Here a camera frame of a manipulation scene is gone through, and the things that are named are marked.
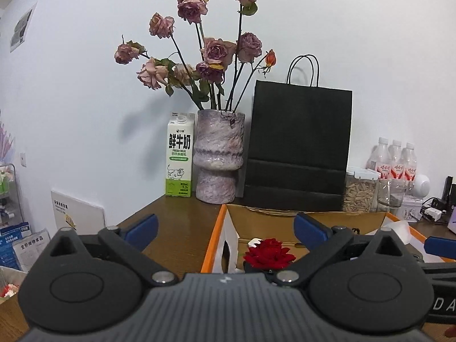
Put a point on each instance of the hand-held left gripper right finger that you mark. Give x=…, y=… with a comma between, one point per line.
x=309, y=231

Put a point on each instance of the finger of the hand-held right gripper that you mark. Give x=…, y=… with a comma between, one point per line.
x=441, y=247

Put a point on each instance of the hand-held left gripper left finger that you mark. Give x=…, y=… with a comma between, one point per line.
x=142, y=229

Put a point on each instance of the orange cardboard box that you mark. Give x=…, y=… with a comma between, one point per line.
x=263, y=224

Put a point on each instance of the red rose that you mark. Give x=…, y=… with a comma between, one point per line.
x=269, y=254

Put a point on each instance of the wooden desktop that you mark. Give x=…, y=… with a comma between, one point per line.
x=178, y=221

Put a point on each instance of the purple plastic bag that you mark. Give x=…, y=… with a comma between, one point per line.
x=452, y=221

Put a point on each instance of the white charger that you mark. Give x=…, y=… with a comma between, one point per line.
x=433, y=213

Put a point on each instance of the white tin box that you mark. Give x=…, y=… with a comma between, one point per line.
x=413, y=208

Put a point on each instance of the black stand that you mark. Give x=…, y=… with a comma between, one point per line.
x=449, y=192

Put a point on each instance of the clear jar of grains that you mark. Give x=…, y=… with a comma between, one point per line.
x=359, y=194

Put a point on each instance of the white round speaker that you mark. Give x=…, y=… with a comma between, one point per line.
x=422, y=184

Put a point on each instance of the clear glass jar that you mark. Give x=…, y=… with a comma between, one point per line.
x=391, y=196

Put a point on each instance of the green white milk carton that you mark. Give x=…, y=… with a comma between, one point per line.
x=180, y=156

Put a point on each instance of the black paper bag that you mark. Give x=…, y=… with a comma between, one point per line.
x=299, y=142

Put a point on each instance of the red label water bottle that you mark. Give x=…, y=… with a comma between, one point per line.
x=396, y=162
x=380, y=160
x=409, y=164

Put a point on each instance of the purple ceramic vase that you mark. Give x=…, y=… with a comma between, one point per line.
x=219, y=156

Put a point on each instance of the white printed pamphlet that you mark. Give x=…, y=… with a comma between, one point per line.
x=34, y=251

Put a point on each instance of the blue pamphlet box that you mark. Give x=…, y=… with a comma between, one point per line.
x=12, y=245

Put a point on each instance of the metal shelf rack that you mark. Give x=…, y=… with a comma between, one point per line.
x=10, y=199

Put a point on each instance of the clear plastic bag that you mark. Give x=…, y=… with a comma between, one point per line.
x=10, y=281

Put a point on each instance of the dried rose bouquet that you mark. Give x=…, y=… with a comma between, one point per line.
x=213, y=51

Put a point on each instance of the wall socket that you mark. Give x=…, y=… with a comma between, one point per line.
x=24, y=160

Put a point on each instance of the wall poster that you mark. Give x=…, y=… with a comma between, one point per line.
x=23, y=26

